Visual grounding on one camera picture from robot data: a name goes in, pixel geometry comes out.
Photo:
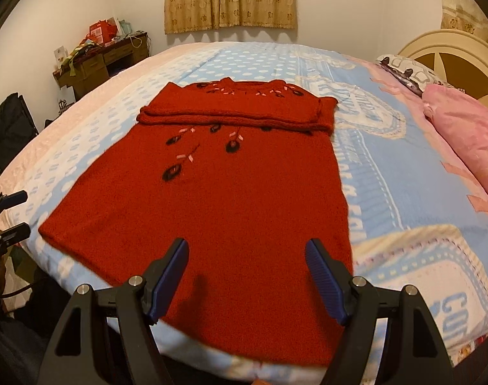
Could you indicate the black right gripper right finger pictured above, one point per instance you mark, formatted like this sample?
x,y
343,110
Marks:
x,y
413,351

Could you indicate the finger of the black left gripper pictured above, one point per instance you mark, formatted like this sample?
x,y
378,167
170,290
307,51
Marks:
x,y
14,235
12,200

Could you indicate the red gift bag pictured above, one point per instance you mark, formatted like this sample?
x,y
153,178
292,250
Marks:
x,y
102,32

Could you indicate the red knitted sweater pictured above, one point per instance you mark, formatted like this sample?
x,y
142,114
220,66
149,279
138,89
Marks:
x,y
245,172

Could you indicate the colourful cloth pile on desk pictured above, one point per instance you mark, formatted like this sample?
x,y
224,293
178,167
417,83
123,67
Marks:
x,y
78,52

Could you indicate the white patterned pillow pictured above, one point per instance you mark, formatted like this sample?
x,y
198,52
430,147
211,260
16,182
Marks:
x,y
410,73

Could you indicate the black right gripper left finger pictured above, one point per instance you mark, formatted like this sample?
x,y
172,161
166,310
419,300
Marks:
x,y
104,335

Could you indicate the white card on desk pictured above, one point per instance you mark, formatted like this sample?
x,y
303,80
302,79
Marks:
x,y
60,55

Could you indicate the pink quilt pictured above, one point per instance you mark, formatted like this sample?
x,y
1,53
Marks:
x,y
463,123

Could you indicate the black folding chair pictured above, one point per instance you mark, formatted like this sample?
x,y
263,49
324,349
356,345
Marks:
x,y
17,128

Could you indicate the white paper bag with logo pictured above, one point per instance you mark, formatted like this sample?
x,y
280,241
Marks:
x,y
65,98

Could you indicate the cream and brown headboard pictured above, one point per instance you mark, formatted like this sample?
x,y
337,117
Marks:
x,y
457,57

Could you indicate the dark brown wooden desk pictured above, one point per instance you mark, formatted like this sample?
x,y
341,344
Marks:
x,y
98,65

